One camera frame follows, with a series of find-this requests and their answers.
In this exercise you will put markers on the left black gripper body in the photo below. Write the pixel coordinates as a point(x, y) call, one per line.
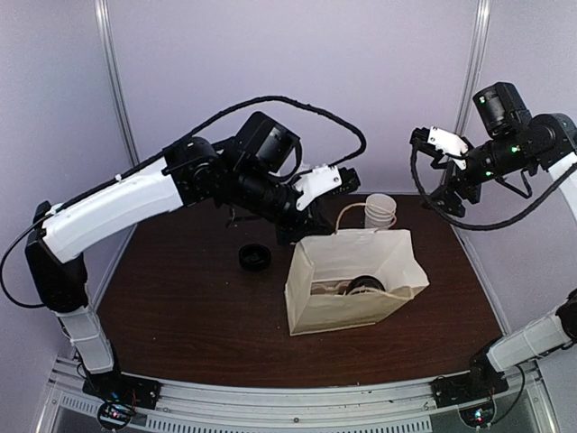
point(309, 221)

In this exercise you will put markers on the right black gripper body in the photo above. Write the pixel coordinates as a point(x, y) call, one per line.
point(456, 179)

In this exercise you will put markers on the stack of black cup lids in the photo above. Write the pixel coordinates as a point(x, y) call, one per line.
point(254, 257)

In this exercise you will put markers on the brown pulp cup carrier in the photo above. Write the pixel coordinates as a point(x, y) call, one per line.
point(329, 287)

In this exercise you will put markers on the stack of white paper cups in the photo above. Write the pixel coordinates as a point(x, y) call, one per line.
point(380, 211)

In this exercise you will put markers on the single black cup lid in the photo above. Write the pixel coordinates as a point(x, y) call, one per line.
point(365, 283)

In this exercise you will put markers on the brown paper bag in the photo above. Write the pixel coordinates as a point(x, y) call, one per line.
point(351, 278)

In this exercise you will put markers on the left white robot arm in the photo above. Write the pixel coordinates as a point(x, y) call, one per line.
point(241, 171)

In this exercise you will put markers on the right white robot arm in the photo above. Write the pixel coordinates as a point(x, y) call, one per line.
point(519, 146)

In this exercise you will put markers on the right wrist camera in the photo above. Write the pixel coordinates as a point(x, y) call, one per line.
point(442, 146)

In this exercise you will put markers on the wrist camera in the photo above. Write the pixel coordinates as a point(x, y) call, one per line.
point(442, 146)
point(324, 180)

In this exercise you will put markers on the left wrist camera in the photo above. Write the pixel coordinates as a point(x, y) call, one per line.
point(324, 180)

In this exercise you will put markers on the right aluminium frame post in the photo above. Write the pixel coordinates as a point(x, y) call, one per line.
point(476, 56)

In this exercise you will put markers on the aluminium frame post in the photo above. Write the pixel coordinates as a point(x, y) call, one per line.
point(107, 40)
point(476, 56)

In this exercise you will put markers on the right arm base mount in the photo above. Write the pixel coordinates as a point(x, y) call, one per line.
point(469, 394)

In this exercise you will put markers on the aluminium front rail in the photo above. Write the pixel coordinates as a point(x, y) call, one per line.
point(395, 407)

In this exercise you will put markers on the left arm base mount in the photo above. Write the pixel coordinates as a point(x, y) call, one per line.
point(121, 402)

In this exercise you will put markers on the left aluminium frame post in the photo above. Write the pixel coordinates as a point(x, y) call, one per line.
point(107, 40)

